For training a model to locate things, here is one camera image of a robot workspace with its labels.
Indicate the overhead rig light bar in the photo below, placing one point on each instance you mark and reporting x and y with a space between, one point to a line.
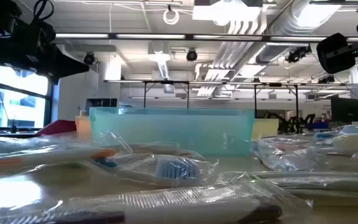
190 37

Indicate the yellow plastic bin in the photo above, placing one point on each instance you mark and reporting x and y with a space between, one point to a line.
266 129

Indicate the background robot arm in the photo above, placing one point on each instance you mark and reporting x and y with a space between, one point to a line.
291 124

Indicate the orange plastic bin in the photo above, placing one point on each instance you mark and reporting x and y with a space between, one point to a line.
83 126

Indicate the orange wrapped toothbrush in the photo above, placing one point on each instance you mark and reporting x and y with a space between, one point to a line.
57 157

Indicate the white ceiling light panel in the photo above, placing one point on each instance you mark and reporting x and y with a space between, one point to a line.
225 12

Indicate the black ceiling camera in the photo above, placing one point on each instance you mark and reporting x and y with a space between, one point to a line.
295 55
191 55
89 58

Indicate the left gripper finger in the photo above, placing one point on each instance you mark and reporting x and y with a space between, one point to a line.
64 63

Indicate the magenta plastic bin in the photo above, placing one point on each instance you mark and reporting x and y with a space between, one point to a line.
59 127

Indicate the silver ventilation duct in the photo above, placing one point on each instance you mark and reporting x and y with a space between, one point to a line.
291 28

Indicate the black computer monitor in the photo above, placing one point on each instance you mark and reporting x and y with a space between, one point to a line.
346 110

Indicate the black stand frame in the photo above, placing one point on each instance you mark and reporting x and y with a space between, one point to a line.
255 102
145 96

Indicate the green translucent plastic bin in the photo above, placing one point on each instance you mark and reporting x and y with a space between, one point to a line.
172 133

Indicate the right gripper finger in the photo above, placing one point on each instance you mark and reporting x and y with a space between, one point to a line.
336 54

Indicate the dark background box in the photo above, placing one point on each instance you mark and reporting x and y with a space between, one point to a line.
101 105

